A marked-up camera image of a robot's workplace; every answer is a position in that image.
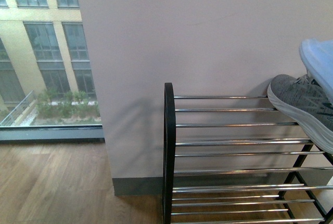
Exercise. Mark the grey knit sneaker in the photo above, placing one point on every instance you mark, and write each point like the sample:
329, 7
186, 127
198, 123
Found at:
303, 100

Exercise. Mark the white slide sandal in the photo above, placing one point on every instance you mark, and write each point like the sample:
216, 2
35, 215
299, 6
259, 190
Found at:
317, 58

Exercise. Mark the black chrome shoe rack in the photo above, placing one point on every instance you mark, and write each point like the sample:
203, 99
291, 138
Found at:
237, 159

